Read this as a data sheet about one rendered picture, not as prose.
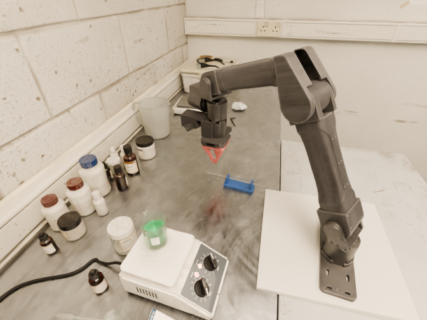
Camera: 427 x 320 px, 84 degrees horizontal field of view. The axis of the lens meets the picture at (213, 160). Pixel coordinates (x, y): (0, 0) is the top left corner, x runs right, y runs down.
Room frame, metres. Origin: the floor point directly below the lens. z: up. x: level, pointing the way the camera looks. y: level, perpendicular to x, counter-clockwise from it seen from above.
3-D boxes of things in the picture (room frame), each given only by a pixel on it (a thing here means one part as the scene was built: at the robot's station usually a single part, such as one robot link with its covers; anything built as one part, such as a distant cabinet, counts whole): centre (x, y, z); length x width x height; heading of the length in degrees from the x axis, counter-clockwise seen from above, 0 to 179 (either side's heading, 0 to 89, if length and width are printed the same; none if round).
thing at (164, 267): (0.29, 0.11, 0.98); 0.12 x 0.12 x 0.01; 73
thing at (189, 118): (0.64, 0.04, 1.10); 0.11 x 0.07 x 0.06; 68
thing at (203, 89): (0.65, 0.02, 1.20); 0.12 x 0.09 x 0.12; 43
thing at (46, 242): (0.35, 0.41, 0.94); 0.03 x 0.03 x 0.07
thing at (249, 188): (0.59, -0.08, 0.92); 0.10 x 0.03 x 0.04; 69
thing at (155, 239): (0.32, 0.12, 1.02); 0.06 x 0.05 x 0.08; 41
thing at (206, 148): (0.62, -0.01, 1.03); 0.07 x 0.07 x 0.09; 69
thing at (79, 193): (0.49, 0.38, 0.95); 0.06 x 0.06 x 0.11
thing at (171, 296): (0.29, 0.09, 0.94); 0.22 x 0.13 x 0.08; 73
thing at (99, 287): (0.26, 0.25, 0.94); 0.03 x 0.03 x 0.07
